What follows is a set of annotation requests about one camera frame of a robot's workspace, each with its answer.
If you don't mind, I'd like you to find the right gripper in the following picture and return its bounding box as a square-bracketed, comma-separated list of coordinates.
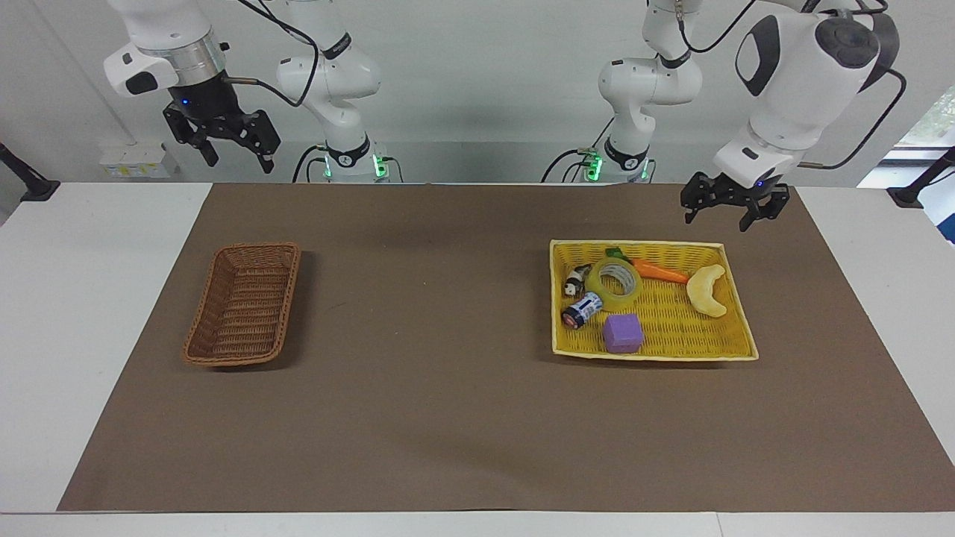
[162, 71, 283, 175]

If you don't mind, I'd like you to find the orange toy carrot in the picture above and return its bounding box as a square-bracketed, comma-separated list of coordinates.
[604, 248, 690, 286]

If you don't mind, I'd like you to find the brown wicker basket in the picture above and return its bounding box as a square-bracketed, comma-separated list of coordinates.
[183, 242, 303, 368]

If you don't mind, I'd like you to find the yellowish clear tape roll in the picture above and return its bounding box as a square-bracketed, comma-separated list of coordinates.
[585, 257, 644, 313]

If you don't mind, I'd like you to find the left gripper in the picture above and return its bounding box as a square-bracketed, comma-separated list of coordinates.
[680, 171, 792, 233]

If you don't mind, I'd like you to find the black cable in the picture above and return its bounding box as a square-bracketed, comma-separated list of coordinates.
[800, 67, 908, 172]
[673, 0, 762, 55]
[292, 145, 329, 184]
[541, 147, 598, 184]
[222, 0, 322, 108]

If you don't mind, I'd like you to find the pale yellow toy banana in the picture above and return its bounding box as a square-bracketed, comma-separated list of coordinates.
[686, 264, 729, 319]

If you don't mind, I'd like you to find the yellow woven basket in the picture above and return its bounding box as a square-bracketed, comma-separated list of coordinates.
[549, 239, 760, 362]

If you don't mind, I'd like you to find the purple cube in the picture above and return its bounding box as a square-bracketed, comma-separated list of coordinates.
[603, 313, 645, 354]

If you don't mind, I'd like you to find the black stand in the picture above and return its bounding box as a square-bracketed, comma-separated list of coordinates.
[0, 142, 61, 203]
[886, 147, 955, 209]

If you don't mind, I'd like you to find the blue and white battery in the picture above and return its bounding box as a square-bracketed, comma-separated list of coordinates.
[561, 292, 604, 330]

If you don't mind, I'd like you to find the white wall socket box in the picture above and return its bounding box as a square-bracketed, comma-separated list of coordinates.
[98, 143, 180, 180]

